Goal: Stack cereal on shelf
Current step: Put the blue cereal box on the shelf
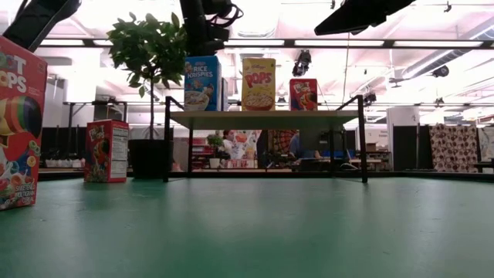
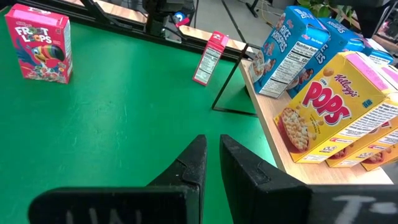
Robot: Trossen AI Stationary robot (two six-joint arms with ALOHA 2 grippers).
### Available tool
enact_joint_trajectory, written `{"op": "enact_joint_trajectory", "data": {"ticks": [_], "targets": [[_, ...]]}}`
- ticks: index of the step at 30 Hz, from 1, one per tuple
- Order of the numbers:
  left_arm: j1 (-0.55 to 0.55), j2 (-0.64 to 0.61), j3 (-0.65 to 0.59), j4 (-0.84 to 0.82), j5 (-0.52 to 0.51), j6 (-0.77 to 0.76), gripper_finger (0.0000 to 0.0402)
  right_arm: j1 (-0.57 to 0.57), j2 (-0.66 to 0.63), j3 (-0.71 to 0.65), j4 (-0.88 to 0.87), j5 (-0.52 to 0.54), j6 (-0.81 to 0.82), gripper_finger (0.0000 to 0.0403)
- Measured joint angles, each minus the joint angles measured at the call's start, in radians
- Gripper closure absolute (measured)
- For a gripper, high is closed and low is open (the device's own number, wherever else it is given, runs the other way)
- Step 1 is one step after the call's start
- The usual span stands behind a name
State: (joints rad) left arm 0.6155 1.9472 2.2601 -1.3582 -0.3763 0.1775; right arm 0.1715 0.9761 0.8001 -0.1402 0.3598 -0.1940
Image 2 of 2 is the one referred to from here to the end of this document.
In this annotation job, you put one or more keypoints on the green table mat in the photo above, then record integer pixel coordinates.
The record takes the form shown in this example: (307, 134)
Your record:
(109, 124)

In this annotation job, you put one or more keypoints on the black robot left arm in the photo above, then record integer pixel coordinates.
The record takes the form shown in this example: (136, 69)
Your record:
(158, 18)

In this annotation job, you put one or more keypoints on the green plant in black pot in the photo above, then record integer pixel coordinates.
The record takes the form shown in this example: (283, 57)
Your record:
(317, 7)

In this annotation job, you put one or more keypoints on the yellow Corn Pops cereal box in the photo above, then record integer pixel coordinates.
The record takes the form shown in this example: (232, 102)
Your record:
(370, 143)
(326, 105)
(384, 158)

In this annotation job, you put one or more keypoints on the blue Rice Krispies cereal box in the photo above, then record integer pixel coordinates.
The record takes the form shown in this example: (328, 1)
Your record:
(377, 54)
(289, 53)
(339, 37)

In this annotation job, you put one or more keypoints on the red Froot Loops cereal box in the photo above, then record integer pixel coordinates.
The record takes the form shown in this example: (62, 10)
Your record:
(208, 62)
(40, 46)

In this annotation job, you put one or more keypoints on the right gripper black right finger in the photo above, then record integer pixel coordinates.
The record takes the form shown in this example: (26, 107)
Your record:
(248, 186)

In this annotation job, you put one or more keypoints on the wooden shelf with black legs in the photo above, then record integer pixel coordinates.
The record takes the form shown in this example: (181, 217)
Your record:
(326, 175)

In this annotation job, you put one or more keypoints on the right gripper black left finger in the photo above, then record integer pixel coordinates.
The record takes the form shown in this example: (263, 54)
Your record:
(192, 168)

